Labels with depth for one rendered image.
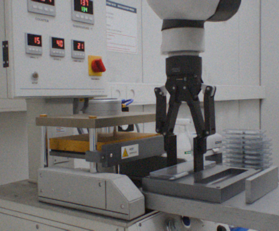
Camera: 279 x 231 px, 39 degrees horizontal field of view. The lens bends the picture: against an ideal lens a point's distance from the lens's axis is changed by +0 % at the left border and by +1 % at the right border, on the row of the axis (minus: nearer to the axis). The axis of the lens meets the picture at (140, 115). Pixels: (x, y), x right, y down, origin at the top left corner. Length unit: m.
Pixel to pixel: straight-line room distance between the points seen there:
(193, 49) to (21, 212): 0.52
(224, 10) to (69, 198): 0.47
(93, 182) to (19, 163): 0.64
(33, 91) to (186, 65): 0.38
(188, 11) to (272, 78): 2.66
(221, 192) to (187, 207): 0.07
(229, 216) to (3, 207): 0.53
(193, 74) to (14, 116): 0.73
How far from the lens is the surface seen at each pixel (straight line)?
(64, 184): 0.83
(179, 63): 0.78
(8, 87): 0.94
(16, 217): 0.96
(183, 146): 1.77
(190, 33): 0.79
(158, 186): 0.75
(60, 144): 0.91
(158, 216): 0.79
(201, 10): 0.71
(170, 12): 0.68
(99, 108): 0.91
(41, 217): 0.89
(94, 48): 1.11
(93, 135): 0.80
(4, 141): 1.34
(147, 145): 0.91
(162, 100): 0.84
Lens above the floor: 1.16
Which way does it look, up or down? 3 degrees down
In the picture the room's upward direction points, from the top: 1 degrees counter-clockwise
